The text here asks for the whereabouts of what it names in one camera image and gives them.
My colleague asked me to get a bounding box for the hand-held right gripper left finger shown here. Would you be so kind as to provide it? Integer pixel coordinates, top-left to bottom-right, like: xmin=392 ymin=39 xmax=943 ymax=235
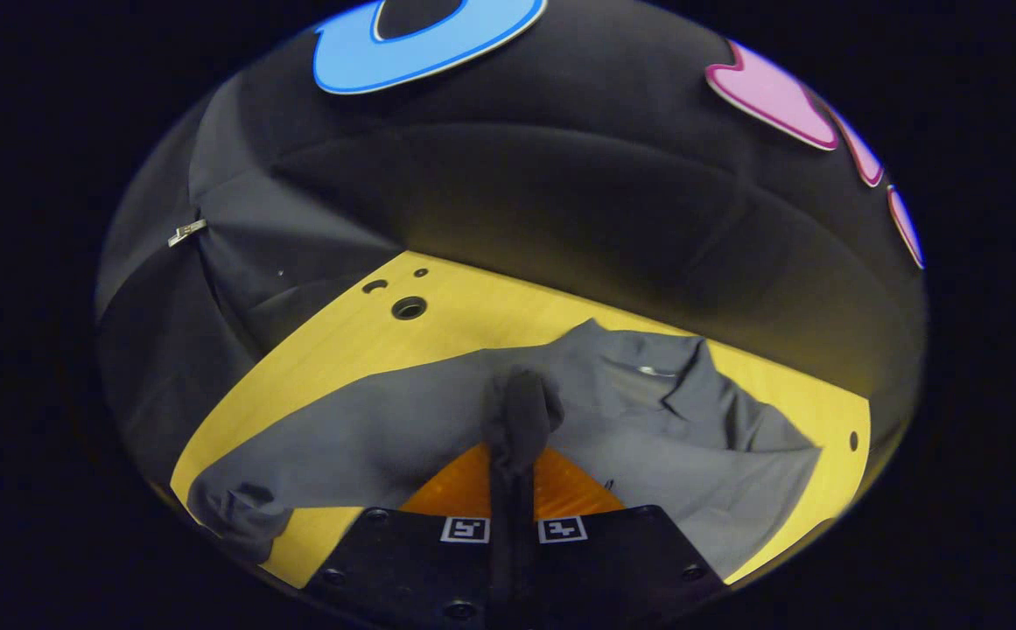
xmin=302 ymin=442 xmax=513 ymax=630

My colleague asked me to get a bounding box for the grey long-sleeved shirt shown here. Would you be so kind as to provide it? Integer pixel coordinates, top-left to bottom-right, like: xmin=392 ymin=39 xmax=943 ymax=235
xmin=186 ymin=318 xmax=823 ymax=580

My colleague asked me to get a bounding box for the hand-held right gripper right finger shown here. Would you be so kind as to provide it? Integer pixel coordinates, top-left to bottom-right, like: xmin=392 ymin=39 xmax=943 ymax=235
xmin=512 ymin=446 xmax=729 ymax=630

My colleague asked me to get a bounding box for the black backdrop cloth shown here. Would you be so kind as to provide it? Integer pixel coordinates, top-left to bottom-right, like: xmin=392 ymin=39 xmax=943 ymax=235
xmin=95 ymin=0 xmax=927 ymax=491

